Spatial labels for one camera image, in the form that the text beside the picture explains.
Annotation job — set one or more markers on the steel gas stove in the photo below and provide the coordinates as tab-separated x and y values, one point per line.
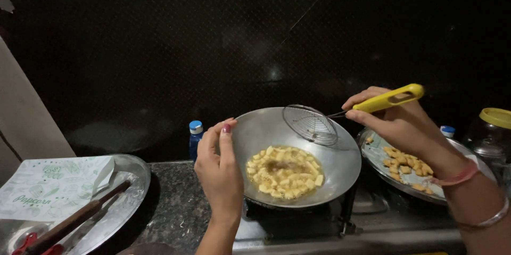
359	223

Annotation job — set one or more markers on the brown round board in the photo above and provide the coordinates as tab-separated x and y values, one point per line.
145	249

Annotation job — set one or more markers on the red thread wristband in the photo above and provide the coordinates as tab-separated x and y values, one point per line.
459	176

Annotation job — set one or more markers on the person's right hand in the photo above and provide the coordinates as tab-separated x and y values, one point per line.
403	131

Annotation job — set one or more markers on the green printed white paper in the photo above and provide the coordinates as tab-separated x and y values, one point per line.
52	187

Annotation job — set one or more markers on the blue bottle with white-blue cap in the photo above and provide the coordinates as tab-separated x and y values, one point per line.
195	139

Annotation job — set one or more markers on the brown wooden rolling pin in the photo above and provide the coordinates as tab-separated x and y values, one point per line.
76	217

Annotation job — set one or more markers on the red plastic tool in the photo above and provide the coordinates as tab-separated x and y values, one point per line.
28	243

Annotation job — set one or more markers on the heap of fried golden pieces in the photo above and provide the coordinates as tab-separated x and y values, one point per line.
407	165

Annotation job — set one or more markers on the person's left hand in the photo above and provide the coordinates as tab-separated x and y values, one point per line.
218	175

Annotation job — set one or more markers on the glass jar with yellow lid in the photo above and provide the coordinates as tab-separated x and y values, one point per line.
493	135

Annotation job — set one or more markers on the pale dough pieces in oil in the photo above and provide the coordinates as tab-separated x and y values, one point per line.
285	173

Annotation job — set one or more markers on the steel frying wok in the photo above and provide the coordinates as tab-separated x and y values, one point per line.
339	163

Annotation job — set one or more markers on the large steel plate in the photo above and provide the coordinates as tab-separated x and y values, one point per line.
127	191

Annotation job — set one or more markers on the silver bangle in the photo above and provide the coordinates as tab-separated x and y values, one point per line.
491	218

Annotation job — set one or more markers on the steel plate with paper lining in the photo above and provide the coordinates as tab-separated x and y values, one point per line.
373	155

